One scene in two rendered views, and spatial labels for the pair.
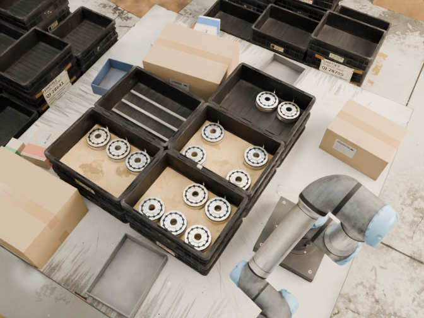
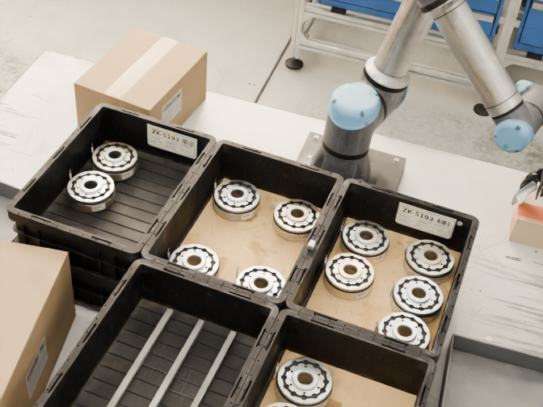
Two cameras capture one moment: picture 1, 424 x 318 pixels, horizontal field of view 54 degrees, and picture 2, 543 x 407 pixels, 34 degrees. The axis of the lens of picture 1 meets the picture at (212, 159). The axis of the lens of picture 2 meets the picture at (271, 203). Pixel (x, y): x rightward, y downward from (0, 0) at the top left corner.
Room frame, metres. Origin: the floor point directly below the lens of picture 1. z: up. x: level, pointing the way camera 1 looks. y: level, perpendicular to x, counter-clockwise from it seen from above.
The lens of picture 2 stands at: (1.25, 1.20, 2.19)
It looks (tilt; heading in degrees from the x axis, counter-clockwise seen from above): 44 degrees down; 255
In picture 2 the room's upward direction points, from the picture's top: 6 degrees clockwise
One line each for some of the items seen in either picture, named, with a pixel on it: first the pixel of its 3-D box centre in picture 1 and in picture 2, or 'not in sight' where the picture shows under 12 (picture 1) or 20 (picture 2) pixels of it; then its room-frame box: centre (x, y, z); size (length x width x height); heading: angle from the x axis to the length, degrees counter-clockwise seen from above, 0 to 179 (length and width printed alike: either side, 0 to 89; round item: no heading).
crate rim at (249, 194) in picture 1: (226, 147); (247, 217); (0.97, -0.06, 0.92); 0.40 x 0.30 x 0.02; 59
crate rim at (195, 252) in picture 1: (184, 200); (386, 262); (0.71, 0.10, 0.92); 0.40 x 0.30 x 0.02; 59
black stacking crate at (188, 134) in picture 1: (226, 153); (246, 235); (0.97, -0.06, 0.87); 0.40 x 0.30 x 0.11; 59
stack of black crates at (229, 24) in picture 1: (232, 30); not in sight; (2.45, -0.11, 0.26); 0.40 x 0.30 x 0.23; 62
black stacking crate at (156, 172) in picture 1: (185, 207); (382, 279); (0.71, 0.10, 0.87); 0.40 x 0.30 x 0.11; 59
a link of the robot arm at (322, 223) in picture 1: (308, 218); (352, 116); (0.66, -0.37, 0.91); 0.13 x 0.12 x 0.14; 48
